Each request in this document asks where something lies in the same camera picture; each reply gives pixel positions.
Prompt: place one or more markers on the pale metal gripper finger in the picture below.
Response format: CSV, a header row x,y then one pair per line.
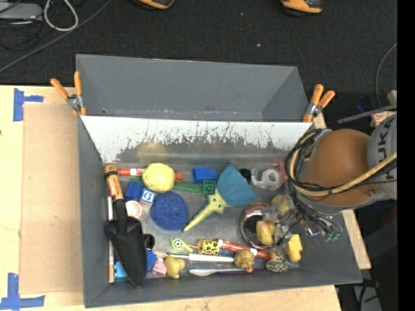
x,y
285,215
286,231

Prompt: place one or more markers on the pale yellow toy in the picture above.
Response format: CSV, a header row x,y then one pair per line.
x,y
280,204

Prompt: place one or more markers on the yellow toy block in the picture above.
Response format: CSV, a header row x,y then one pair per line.
x,y
293,248

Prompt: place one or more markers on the yellow rubber duck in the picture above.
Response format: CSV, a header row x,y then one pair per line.
x,y
265,233
173,266

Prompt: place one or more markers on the leopard print toy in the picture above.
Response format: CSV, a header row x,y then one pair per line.
x,y
278,264

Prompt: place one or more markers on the brown-yellow toy duck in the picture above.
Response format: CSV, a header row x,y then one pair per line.
x,y
244,260

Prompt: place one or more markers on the orange and white marker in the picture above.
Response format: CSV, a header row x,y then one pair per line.
x,y
236,246
129,172

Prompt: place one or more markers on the teal ribbed cup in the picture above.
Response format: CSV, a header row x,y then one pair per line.
x,y
235,186

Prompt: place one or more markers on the yellow-green pointed toy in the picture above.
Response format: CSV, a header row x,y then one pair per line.
x,y
210,206

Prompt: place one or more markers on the yellow leopard print cylinder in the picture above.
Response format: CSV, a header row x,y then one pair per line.
x,y
208,247

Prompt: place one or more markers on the green printed square block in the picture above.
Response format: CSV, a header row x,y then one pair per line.
x,y
209,187

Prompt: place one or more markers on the white thin stick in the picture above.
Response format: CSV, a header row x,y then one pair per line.
x,y
207,257

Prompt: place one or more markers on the blue toy brick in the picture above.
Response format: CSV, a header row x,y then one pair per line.
x,y
204,174

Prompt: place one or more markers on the white plastic spoon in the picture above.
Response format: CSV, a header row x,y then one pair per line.
x,y
201,272

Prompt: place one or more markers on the green flat stick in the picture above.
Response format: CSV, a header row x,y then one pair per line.
x,y
189,187

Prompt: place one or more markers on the green and yellow whistle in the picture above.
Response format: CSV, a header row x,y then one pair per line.
x,y
178,245

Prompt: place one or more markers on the blue round scrub sponge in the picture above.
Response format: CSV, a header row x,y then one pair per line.
x,y
169,211

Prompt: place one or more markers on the yellow lemon ball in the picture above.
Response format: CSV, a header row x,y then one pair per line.
x,y
159,177

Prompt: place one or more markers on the pink small toy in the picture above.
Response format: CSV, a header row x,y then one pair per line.
x,y
159,267

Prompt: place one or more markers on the black small ball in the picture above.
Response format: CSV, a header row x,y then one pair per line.
x,y
149,240

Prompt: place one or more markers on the white letter cube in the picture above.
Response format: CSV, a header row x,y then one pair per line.
x,y
148,195

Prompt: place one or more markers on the blue small block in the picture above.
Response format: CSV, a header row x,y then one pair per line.
x,y
133,190
150,261

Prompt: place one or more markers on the pink and white round cap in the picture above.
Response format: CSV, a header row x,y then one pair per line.
x,y
133,209

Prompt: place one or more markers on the grey metal bin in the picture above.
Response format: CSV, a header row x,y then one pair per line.
x,y
181,89

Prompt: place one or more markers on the light blue toy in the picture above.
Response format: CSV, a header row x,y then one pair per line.
x,y
120,272

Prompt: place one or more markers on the white flat stick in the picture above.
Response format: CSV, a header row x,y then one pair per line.
x,y
110,206

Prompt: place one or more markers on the person's left foot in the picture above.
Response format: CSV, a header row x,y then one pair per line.
x,y
300,0

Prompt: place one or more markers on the brown cardboard board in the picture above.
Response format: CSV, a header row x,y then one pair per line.
x,y
48,190

